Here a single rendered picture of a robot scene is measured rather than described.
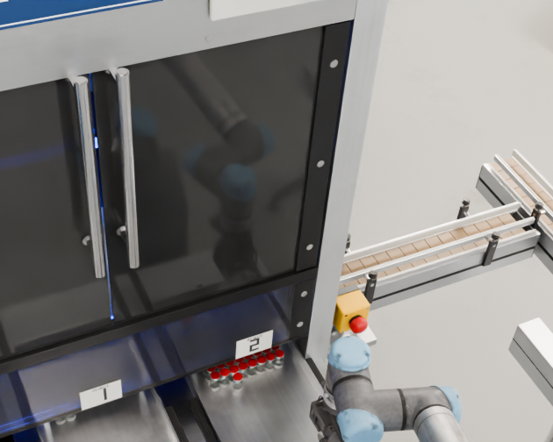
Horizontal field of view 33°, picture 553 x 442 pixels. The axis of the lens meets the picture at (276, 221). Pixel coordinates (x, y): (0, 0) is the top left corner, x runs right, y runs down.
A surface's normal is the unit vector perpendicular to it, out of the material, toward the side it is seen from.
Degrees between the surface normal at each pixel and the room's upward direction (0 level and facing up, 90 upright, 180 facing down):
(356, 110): 90
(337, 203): 90
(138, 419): 0
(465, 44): 0
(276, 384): 0
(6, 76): 90
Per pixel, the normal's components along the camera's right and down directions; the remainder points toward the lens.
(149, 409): 0.07, -0.71
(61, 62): 0.43, 0.65
